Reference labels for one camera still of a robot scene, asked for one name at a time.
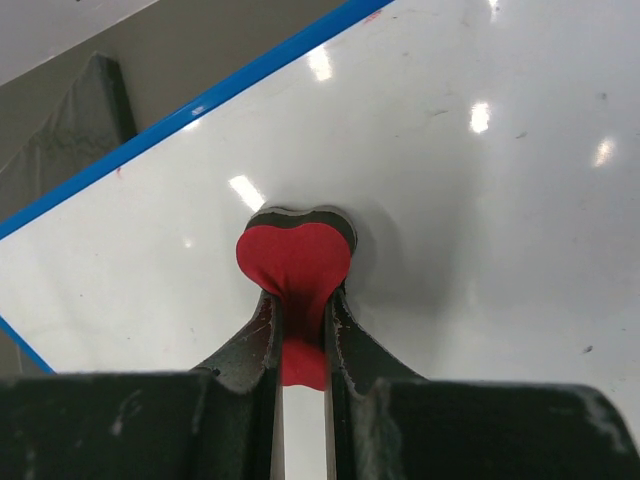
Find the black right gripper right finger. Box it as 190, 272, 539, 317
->
324, 289, 639, 479

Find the blue framed whiteboard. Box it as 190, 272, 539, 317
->
0, 0, 640, 386

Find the red heart shaped eraser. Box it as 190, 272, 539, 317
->
236, 206, 357, 391

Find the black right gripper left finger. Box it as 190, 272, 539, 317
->
1, 293, 284, 479

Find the black notebook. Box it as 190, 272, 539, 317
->
1, 53, 138, 221

